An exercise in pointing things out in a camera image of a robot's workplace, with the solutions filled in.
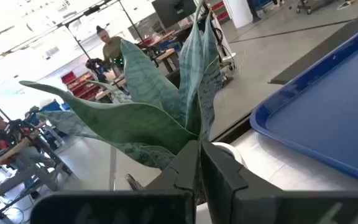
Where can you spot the black background robot arm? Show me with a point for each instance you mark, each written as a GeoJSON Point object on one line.
{"type": "Point", "coordinates": [96, 67]}

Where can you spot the wooden table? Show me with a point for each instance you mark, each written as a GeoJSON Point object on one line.
{"type": "Point", "coordinates": [166, 55]}

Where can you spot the white plant pot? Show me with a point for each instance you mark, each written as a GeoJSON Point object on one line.
{"type": "Point", "coordinates": [228, 151]}

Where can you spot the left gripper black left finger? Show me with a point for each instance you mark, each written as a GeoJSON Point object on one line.
{"type": "Point", "coordinates": [166, 205]}

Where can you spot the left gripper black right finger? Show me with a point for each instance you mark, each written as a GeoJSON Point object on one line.
{"type": "Point", "coordinates": [244, 205]}

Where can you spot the blue plastic tray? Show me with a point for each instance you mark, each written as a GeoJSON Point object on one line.
{"type": "Point", "coordinates": [322, 118]}

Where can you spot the white pillar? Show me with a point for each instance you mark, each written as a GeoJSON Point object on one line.
{"type": "Point", "coordinates": [238, 12]}

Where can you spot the green snake plant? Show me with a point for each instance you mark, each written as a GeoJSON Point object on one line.
{"type": "Point", "coordinates": [129, 124]}

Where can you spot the standing person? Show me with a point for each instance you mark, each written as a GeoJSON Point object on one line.
{"type": "Point", "coordinates": [112, 48]}

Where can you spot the black monitor screen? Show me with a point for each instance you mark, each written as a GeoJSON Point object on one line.
{"type": "Point", "coordinates": [172, 11]}

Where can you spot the wooden workbench with grey legs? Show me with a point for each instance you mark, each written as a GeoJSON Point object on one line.
{"type": "Point", "coordinates": [11, 152]}

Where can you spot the red bin shelf rack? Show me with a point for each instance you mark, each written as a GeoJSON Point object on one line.
{"type": "Point", "coordinates": [79, 85]}

